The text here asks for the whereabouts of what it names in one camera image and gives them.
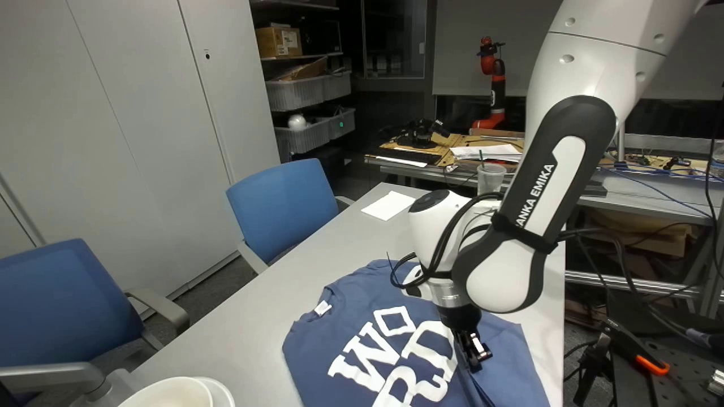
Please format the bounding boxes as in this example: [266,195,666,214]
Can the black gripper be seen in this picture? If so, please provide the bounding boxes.
[443,302,498,372]

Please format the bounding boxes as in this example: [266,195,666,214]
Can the blue printed t-shirt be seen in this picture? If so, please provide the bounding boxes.
[281,258,553,407]

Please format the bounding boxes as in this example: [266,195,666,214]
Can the white paper sheet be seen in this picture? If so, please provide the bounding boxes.
[360,190,419,221]

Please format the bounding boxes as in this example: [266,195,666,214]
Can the stack of white papers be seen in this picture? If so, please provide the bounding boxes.
[450,143,525,165]

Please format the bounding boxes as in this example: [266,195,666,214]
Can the flat brown cardboard sheets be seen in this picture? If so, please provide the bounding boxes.
[377,129,530,174]

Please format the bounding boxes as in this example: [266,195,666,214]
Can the cardboard boxes under table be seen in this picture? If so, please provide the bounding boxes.
[583,212,700,281]

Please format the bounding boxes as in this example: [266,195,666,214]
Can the grey work table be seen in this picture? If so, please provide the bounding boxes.
[361,132,724,229]

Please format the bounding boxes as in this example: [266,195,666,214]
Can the blue office chair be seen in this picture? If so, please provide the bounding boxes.
[0,237,189,407]
[223,156,353,276]

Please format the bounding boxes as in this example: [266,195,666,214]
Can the yellow printed mat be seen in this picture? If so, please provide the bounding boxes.
[601,152,712,180]

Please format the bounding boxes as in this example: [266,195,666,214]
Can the grey plastic storage bin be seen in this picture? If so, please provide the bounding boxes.
[265,67,355,113]
[273,106,358,159]

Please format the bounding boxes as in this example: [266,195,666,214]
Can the white bowl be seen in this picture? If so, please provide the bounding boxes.
[118,376,237,407]

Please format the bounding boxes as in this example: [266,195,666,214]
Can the brown cardboard piece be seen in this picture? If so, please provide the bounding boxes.
[281,57,334,82]

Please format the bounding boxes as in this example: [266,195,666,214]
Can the dark metal shelf unit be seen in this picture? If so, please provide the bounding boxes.
[248,0,361,165]

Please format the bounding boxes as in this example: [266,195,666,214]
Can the brown cardboard box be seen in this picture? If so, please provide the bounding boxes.
[256,23,303,60]

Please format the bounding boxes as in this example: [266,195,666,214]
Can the white tall cabinet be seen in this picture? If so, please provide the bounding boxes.
[0,0,283,302]

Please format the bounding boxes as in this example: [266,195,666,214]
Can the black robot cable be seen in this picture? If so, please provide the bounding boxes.
[386,190,724,352]

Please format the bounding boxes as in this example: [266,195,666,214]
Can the black camera tripod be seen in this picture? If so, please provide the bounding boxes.
[564,331,618,407]

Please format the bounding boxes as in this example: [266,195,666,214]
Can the orange handled bar clamp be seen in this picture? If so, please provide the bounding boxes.
[598,315,674,379]

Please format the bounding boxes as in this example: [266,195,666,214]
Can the aluminium robot stand frame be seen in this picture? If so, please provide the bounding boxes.
[564,200,724,320]

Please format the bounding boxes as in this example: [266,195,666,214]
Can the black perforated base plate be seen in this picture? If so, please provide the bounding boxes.
[609,337,724,407]

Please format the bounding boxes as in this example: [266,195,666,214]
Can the black cable bundle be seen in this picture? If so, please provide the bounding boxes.
[393,117,452,150]

